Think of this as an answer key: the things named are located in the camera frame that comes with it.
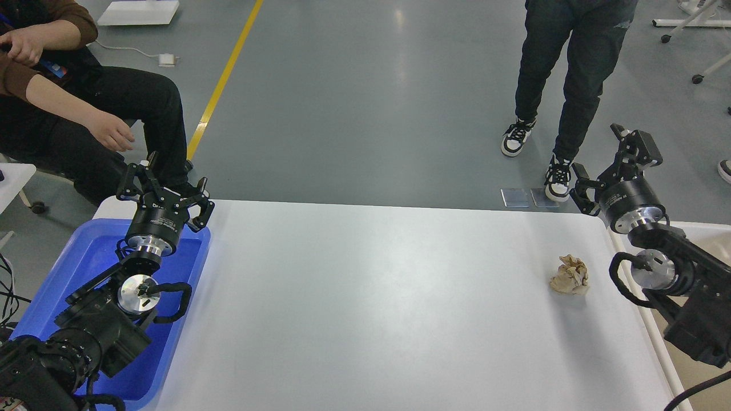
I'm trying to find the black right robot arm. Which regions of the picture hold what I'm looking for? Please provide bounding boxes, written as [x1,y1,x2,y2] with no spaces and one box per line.
[570,124,729,368]

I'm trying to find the white flat board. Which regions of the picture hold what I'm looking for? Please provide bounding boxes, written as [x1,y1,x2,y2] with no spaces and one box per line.
[97,1,179,26]

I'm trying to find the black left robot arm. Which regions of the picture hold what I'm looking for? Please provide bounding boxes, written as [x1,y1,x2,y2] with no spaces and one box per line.
[2,160,215,410]

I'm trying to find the metal floor plate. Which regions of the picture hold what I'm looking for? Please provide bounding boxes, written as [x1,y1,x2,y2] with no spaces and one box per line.
[531,188,561,208]
[500,189,532,208]

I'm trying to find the beige plastic bin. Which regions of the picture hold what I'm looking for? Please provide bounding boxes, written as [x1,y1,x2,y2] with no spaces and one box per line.
[608,221,731,411]

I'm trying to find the right metal floor plate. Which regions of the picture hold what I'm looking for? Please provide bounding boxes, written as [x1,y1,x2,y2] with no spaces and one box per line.
[531,188,561,208]

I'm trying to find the black cable bundle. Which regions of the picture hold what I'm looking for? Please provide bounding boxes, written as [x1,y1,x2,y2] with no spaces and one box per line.
[0,251,32,332]

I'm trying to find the standing person black trousers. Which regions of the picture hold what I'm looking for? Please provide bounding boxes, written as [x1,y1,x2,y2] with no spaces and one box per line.
[501,1,637,202]

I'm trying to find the white side table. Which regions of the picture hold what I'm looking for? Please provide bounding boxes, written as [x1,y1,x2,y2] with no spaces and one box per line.
[1,162,36,213]

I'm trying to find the seated person brown sweater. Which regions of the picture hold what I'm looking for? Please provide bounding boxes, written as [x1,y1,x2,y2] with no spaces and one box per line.
[1,1,198,206]

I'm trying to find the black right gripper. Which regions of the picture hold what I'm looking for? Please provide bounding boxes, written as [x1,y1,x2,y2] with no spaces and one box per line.
[570,124,666,234]

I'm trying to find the beige paper ball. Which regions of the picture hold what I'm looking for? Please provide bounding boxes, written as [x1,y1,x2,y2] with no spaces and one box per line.
[549,254,590,296]

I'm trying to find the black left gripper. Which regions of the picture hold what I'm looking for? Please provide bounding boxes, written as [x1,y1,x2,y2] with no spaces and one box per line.
[117,162,215,251]

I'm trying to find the left metal floor plate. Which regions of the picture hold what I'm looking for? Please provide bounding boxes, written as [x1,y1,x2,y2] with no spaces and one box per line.
[500,189,532,208]

